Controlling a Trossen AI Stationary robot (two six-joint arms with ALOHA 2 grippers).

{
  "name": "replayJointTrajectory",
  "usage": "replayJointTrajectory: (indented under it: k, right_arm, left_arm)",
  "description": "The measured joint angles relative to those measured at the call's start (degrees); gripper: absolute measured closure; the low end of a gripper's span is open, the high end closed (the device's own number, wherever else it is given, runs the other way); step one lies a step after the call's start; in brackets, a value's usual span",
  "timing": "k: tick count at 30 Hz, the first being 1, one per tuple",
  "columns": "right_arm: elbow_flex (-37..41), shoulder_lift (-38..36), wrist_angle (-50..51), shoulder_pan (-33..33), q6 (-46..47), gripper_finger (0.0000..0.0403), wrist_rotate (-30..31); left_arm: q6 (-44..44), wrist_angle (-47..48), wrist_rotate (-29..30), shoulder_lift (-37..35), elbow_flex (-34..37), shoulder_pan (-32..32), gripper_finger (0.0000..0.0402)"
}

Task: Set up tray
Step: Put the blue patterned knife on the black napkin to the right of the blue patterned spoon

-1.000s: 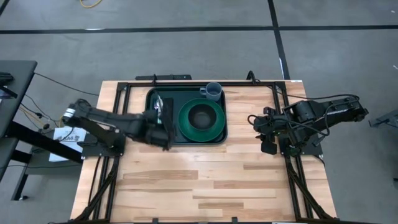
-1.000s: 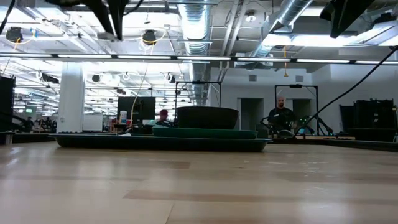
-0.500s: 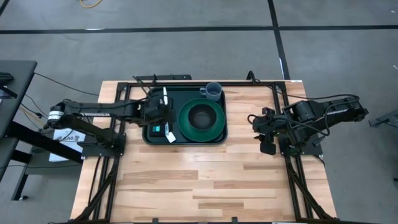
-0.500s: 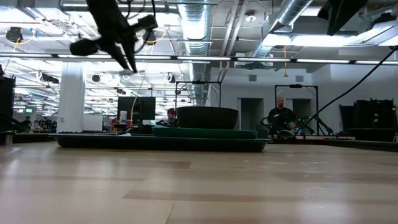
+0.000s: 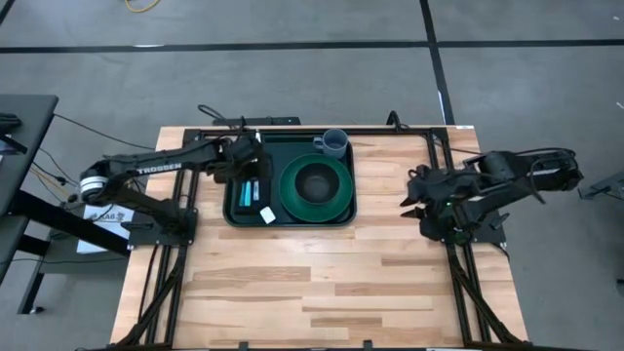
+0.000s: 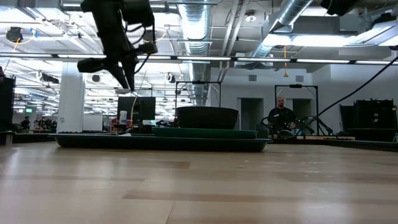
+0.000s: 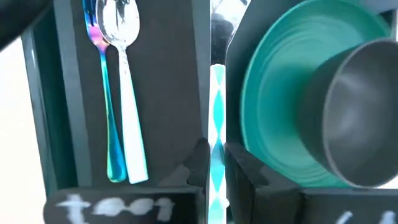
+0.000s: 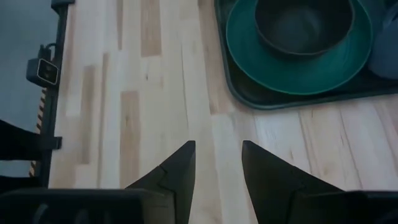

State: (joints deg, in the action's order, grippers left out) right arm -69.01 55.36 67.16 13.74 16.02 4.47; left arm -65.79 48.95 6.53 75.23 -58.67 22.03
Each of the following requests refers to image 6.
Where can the black background rig frame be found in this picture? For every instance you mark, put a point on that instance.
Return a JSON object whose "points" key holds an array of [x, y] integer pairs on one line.
{"points": [[295, 86], [199, 82]]}

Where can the long ceiling light strip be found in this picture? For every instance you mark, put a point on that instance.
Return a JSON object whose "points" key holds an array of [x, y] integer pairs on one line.
{"points": [[202, 58]]}

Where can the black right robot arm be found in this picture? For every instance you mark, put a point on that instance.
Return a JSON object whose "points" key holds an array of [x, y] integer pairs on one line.
{"points": [[340, 6]]}

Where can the black cabinet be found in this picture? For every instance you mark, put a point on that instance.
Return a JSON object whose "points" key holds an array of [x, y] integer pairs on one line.
{"points": [[7, 102]]}

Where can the silver spiral ceiling duct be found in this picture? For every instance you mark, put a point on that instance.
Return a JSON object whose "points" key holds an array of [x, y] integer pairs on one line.
{"points": [[195, 25]]}

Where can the black bowl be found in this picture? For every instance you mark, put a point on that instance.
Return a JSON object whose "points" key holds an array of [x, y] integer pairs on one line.
{"points": [[206, 118]]}

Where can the white container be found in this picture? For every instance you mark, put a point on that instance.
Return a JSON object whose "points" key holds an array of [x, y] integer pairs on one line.
{"points": [[123, 117]]}

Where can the black ceiling device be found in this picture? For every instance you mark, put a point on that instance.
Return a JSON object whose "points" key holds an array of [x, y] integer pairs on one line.
{"points": [[151, 35], [14, 34]]}

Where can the whiteboard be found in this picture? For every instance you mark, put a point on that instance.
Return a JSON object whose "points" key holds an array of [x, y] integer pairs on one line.
{"points": [[92, 123]]}

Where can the dark green plastic tray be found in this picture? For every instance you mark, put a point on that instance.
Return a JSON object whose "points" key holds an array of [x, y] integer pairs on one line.
{"points": [[155, 144]]}

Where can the black monitor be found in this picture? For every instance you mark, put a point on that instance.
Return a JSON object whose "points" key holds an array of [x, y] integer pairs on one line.
{"points": [[136, 109]]}

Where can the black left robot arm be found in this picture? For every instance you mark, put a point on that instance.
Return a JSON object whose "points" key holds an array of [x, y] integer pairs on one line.
{"points": [[102, 4]]}

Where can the white pillar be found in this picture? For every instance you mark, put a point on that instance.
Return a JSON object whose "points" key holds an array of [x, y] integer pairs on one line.
{"points": [[71, 99]]}

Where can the small grey post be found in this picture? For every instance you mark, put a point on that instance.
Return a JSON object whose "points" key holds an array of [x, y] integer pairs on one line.
{"points": [[8, 138]]}

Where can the silver slanted ceiling duct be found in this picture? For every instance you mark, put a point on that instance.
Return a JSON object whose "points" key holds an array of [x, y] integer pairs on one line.
{"points": [[289, 12]]}

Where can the background robot rig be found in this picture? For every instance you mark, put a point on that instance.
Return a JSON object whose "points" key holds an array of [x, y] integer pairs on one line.
{"points": [[311, 124]]}

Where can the black metal table frame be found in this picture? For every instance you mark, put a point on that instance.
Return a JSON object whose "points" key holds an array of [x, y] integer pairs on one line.
{"points": [[357, 144]]}

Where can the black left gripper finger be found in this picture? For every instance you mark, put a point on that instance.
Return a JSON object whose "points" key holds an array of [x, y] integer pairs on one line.
{"points": [[130, 74], [118, 74]]}

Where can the black storage bins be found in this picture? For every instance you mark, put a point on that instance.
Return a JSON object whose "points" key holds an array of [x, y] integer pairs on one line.
{"points": [[373, 118]]}

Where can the person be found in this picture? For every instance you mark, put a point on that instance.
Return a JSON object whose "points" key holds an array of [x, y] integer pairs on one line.
{"points": [[281, 118], [25, 123]]}

